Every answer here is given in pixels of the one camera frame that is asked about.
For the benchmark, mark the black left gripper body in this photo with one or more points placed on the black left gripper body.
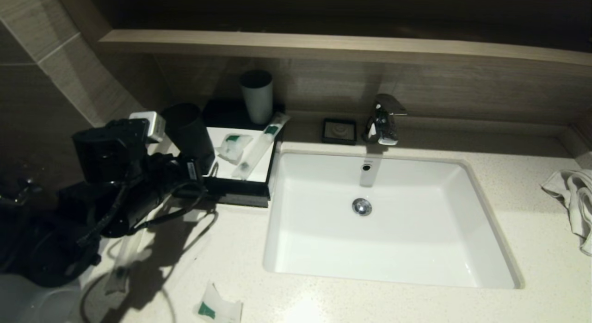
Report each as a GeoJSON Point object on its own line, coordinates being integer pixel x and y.
{"type": "Point", "coordinates": [180, 175]}

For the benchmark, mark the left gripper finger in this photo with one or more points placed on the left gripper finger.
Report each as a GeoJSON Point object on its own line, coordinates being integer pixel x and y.
{"type": "Point", "coordinates": [213, 170]}

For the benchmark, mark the small clear packet green label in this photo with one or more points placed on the small clear packet green label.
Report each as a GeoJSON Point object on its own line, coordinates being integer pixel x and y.
{"type": "Point", "coordinates": [233, 147]}
{"type": "Point", "coordinates": [217, 307]}

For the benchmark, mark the black plastic cup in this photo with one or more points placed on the black plastic cup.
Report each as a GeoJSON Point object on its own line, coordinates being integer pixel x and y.
{"type": "Point", "coordinates": [187, 128]}

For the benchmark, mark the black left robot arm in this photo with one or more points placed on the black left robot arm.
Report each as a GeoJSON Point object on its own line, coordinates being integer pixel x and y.
{"type": "Point", "coordinates": [106, 152]}

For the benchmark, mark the black amenity box with drawer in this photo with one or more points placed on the black amenity box with drawer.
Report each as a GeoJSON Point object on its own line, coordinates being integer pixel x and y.
{"type": "Point", "coordinates": [240, 193]}

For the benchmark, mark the long clear toothbrush packet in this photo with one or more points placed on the long clear toothbrush packet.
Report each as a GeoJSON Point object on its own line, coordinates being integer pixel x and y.
{"type": "Point", "coordinates": [122, 263]}
{"type": "Point", "coordinates": [256, 149]}

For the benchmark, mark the grey cup with dark rim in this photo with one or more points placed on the grey cup with dark rim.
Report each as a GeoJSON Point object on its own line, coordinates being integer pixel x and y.
{"type": "Point", "coordinates": [258, 102]}

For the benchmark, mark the black square soap dish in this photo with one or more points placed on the black square soap dish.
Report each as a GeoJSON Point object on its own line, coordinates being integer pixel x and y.
{"type": "Point", "coordinates": [339, 131]}

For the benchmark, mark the chrome drain stopper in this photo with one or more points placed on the chrome drain stopper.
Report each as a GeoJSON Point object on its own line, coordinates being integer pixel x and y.
{"type": "Point", "coordinates": [361, 207]}

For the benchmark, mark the light wooden shelf ledge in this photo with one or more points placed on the light wooden shelf ledge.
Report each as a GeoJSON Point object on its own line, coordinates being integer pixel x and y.
{"type": "Point", "coordinates": [323, 45]}

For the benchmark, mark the chrome faucet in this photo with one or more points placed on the chrome faucet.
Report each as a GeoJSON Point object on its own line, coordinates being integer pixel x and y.
{"type": "Point", "coordinates": [381, 124]}

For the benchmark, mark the grey rounded bathroom fixture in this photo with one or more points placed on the grey rounded bathroom fixture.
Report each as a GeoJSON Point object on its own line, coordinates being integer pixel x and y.
{"type": "Point", "coordinates": [41, 304]}

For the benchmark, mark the white ceramic sink basin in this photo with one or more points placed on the white ceramic sink basin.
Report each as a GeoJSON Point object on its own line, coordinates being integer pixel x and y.
{"type": "Point", "coordinates": [393, 249]}

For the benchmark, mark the white towel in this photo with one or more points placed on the white towel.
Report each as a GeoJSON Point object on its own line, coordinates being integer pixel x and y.
{"type": "Point", "coordinates": [578, 198]}

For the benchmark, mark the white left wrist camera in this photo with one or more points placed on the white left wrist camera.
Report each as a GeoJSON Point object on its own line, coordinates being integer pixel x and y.
{"type": "Point", "coordinates": [150, 126]}

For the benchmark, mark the chrome wall valve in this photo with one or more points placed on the chrome wall valve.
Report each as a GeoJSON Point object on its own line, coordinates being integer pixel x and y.
{"type": "Point", "coordinates": [21, 186]}

